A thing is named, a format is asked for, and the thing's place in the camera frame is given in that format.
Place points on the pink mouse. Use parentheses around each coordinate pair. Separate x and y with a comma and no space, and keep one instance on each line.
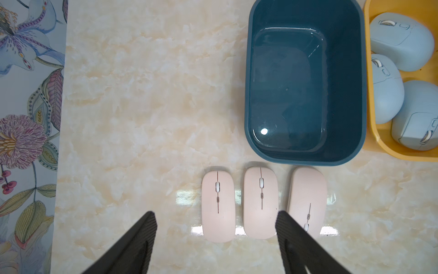
(218,209)
(308,199)
(260,202)

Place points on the light blue mouse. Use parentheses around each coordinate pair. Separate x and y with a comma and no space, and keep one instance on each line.
(408,43)
(388,88)
(416,124)

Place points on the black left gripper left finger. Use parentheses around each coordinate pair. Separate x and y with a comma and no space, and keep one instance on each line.
(131,254)

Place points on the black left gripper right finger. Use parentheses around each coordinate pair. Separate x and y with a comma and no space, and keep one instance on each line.
(300,253)

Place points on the yellow storage box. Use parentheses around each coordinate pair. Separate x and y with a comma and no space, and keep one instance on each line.
(378,137)

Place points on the dark teal storage box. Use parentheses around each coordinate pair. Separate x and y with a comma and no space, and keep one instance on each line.
(306,82)

